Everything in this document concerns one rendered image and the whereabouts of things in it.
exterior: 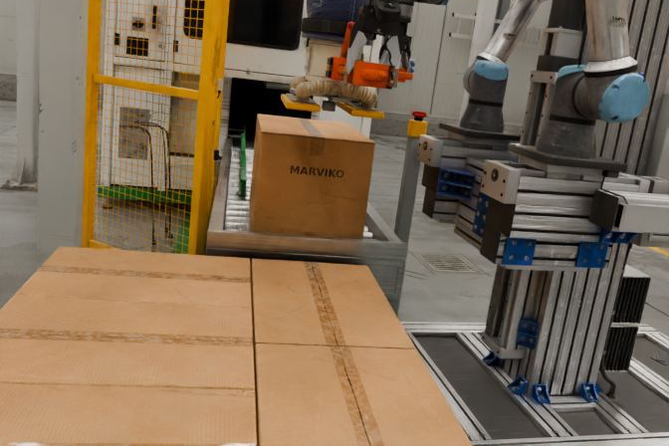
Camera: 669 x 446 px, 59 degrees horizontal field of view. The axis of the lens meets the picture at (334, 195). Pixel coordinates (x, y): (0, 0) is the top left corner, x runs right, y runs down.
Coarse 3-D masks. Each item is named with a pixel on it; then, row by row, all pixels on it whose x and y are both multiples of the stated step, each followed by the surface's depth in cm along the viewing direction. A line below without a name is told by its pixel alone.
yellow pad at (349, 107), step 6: (336, 102) 203; (342, 102) 199; (348, 102) 195; (354, 102) 196; (342, 108) 189; (348, 108) 179; (354, 108) 177; (360, 108) 176; (372, 108) 181; (354, 114) 174; (360, 114) 174; (366, 114) 174; (372, 114) 174; (378, 114) 175
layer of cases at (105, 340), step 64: (64, 256) 179; (128, 256) 186; (192, 256) 192; (0, 320) 136; (64, 320) 140; (128, 320) 144; (192, 320) 148; (256, 320) 152; (320, 320) 156; (384, 320) 161; (0, 384) 112; (64, 384) 115; (128, 384) 117; (192, 384) 119; (256, 384) 125; (320, 384) 125; (384, 384) 128
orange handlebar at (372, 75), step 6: (342, 66) 150; (342, 72) 147; (366, 72) 123; (372, 72) 123; (378, 72) 123; (384, 72) 125; (402, 72) 202; (366, 78) 124; (372, 78) 123; (378, 78) 123; (384, 78) 124; (402, 78) 193; (408, 78) 194
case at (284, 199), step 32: (256, 128) 254; (288, 128) 218; (320, 128) 230; (352, 128) 245; (256, 160) 226; (288, 160) 206; (320, 160) 207; (352, 160) 209; (256, 192) 207; (288, 192) 208; (320, 192) 210; (352, 192) 212; (256, 224) 209; (288, 224) 211; (320, 224) 213; (352, 224) 215
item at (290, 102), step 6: (282, 96) 196; (288, 96) 188; (294, 96) 191; (288, 102) 171; (294, 102) 172; (300, 102) 173; (306, 102) 173; (312, 102) 174; (288, 108) 171; (294, 108) 171; (300, 108) 171; (306, 108) 171; (312, 108) 172; (318, 108) 172
